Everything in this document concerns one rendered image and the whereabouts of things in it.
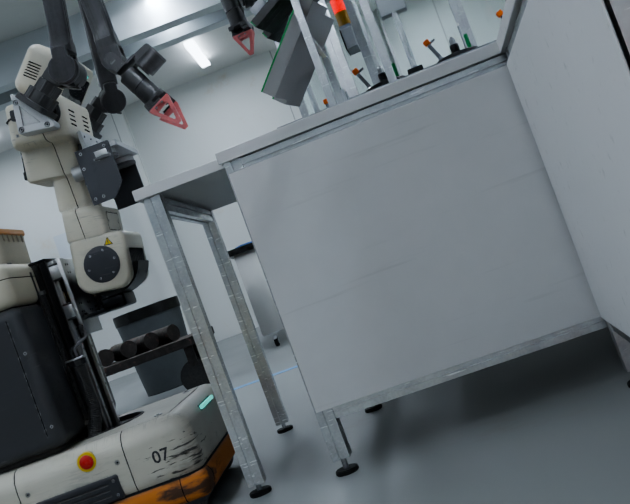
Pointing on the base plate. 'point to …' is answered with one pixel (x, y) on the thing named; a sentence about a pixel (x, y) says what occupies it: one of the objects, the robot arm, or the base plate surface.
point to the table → (193, 187)
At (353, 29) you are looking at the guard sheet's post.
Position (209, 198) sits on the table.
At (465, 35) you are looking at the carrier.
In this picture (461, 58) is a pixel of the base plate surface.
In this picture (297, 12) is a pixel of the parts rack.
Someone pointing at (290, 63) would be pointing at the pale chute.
